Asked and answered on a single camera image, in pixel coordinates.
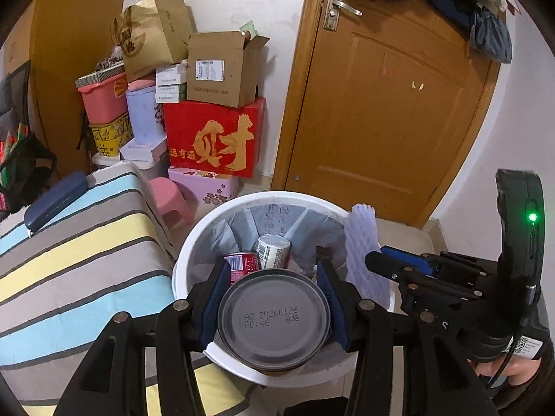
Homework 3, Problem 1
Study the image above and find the striped blanket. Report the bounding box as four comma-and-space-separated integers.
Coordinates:
0, 160, 256, 416

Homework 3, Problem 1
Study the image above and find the pink storage box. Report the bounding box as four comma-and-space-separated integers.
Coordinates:
77, 73, 129, 124

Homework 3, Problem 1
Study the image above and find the white plastic trash bin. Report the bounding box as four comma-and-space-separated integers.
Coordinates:
171, 190, 395, 388

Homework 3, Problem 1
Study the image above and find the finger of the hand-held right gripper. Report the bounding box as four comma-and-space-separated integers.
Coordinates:
381, 245, 500, 279
365, 251, 490, 313

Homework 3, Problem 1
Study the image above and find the grey white storage container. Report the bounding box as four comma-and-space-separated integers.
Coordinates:
92, 154, 170, 178

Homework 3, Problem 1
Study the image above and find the yellow patterned box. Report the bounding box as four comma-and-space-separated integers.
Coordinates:
89, 113, 134, 157

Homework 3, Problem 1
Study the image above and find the red gift box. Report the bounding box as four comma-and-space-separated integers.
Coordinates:
163, 96, 266, 179

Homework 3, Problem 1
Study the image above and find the patterned flat gift box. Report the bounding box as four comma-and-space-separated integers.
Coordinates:
76, 61, 126, 89

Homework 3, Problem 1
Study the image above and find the white flat box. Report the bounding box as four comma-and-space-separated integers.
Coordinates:
120, 136, 168, 161

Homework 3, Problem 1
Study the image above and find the metal door handle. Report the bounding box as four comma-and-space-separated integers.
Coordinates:
323, 0, 362, 32

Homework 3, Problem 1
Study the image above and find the pink floral box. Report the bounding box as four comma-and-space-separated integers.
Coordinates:
168, 167, 239, 209

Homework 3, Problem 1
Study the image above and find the grey blue cloth bag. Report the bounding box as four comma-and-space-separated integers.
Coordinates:
470, 9, 512, 63

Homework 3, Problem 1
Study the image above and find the open cardboard box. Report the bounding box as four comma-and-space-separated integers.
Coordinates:
186, 30, 270, 109

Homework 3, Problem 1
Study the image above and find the wooden wardrobe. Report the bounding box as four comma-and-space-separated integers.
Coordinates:
6, 0, 131, 178

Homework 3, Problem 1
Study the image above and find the gold paper bag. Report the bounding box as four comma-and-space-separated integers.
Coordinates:
113, 0, 194, 84

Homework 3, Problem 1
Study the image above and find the red green plaid cloth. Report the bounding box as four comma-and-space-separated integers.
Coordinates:
0, 123, 29, 165

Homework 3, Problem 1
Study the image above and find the person's right hand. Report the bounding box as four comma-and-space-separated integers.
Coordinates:
475, 347, 540, 384

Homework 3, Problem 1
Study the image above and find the clear plastic bin liner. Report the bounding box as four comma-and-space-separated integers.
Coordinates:
191, 201, 360, 278

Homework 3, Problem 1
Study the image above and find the lavender bin with pink lid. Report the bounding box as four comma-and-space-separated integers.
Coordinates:
126, 79, 168, 144

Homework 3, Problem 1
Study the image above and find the black cable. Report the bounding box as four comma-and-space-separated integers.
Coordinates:
488, 284, 540, 393

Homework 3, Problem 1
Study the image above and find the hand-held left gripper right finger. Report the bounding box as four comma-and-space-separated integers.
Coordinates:
316, 259, 499, 416

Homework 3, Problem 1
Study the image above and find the black tote bag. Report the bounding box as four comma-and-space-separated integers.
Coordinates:
0, 132, 59, 213

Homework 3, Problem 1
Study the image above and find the dark blue glasses case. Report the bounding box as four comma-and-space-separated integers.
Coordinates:
24, 171, 88, 231

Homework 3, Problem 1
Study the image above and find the pink plastic stool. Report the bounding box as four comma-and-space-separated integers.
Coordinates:
147, 177, 196, 231

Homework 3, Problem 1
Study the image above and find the person's right forearm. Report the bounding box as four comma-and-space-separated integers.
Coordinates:
494, 338, 555, 416

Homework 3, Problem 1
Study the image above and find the red lidded food can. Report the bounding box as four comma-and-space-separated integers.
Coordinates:
217, 269, 332, 374

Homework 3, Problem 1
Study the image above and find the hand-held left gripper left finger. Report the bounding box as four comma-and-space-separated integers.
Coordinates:
54, 258, 232, 416

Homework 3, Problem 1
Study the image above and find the lavender foam net sleeve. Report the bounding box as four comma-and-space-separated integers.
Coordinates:
344, 203, 390, 309

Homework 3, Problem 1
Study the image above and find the wooden door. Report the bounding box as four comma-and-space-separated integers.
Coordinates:
271, 0, 504, 228

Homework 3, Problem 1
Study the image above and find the grey cushioned office chair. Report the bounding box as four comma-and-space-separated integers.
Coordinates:
0, 61, 33, 139

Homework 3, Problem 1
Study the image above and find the red drink can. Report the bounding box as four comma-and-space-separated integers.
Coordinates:
223, 253, 261, 284

